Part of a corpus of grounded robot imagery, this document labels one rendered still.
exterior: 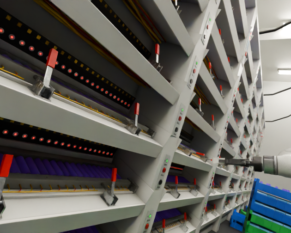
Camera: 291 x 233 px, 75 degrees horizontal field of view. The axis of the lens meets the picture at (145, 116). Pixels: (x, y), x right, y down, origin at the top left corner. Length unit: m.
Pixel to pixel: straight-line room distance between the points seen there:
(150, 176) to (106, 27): 0.47
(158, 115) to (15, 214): 0.49
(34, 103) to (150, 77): 0.31
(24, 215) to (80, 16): 0.36
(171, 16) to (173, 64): 0.20
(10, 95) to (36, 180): 0.20
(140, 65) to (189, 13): 0.44
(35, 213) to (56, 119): 0.17
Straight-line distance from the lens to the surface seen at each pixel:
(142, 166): 0.68
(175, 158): 0.78
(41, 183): 0.47
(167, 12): 0.62
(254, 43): 2.12
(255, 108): 2.84
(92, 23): 0.41
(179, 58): 0.76
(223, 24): 1.29
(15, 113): 0.34
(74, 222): 0.48
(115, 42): 0.44
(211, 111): 1.39
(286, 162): 1.07
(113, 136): 0.46
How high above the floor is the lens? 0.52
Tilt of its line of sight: 8 degrees up
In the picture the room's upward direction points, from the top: 19 degrees clockwise
